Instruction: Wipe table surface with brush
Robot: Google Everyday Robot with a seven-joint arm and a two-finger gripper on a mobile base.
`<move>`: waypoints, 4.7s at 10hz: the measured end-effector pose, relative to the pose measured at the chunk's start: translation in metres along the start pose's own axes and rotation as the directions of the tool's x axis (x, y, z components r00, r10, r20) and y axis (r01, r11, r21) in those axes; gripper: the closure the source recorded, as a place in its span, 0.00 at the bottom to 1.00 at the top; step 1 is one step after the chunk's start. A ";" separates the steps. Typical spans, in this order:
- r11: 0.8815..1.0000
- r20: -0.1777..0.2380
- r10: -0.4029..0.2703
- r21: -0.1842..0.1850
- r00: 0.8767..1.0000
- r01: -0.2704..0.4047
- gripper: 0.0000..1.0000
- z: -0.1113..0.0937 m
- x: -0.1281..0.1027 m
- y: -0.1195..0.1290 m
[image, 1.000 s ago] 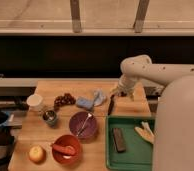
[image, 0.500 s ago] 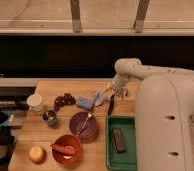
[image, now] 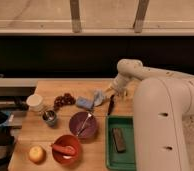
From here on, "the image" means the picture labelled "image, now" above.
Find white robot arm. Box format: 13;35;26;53
109;59;194;171

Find light blue crumpled cloth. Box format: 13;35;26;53
94;90;106;106

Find silver fork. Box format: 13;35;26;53
77;113;92;136

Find dark brown rectangular block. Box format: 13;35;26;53
112;128;126;153

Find bunch of dark grapes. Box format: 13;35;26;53
53;93;76;111

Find small metal cup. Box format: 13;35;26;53
42;110;57;127

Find red bowl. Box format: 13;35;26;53
51;135;82;165

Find green plastic tray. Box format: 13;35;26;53
105;116;136;171

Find red sausage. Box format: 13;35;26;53
51;144;76;156

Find white cup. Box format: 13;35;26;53
26;94;43;112

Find yellow apple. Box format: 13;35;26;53
28;146;45;163

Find right window frame post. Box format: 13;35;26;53
133;0;149;33

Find window frame post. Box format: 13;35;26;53
70;0;82;33
133;0;149;33

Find left window frame post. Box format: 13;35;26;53
70;0;82;33

